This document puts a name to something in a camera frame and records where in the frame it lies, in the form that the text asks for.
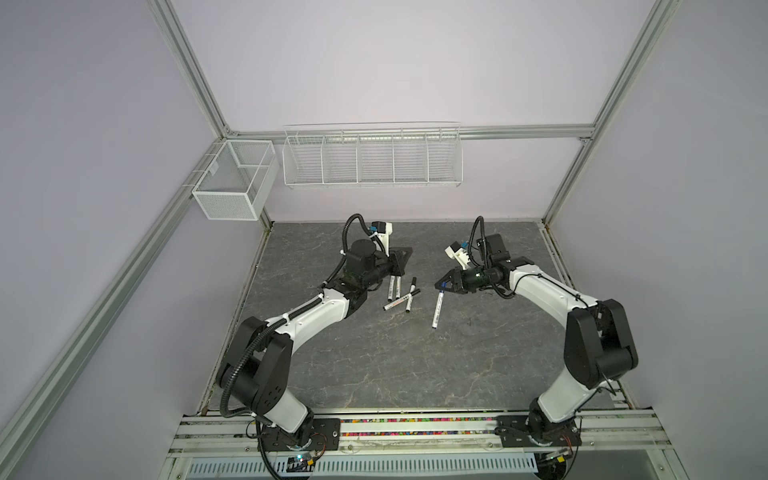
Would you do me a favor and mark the white vented cable duct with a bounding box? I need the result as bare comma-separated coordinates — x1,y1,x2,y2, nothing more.
186,452,539,479

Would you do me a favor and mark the white wire wall basket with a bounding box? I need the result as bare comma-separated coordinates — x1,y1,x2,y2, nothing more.
282,122,464,188

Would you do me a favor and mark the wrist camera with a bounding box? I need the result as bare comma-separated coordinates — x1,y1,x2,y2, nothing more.
445,241,471,270
370,221,393,256

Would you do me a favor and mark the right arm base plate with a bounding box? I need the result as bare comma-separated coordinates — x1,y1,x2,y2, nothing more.
494,412,582,448

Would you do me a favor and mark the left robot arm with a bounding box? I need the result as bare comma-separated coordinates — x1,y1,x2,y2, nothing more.
216,213,413,444

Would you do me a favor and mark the white marker pen blue tip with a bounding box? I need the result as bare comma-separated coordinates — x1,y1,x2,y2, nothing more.
431,290,445,330

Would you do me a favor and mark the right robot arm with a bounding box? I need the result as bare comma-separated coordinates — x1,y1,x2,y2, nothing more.
435,216,639,442

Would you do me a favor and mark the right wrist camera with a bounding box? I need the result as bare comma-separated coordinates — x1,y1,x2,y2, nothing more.
445,241,471,270

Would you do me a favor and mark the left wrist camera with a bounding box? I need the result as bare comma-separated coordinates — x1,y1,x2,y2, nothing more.
370,221,393,256

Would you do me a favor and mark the white mesh box basket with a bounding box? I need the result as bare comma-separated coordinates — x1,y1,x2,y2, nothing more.
193,140,280,221

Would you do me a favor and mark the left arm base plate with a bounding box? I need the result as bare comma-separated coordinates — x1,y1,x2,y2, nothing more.
257,417,341,452

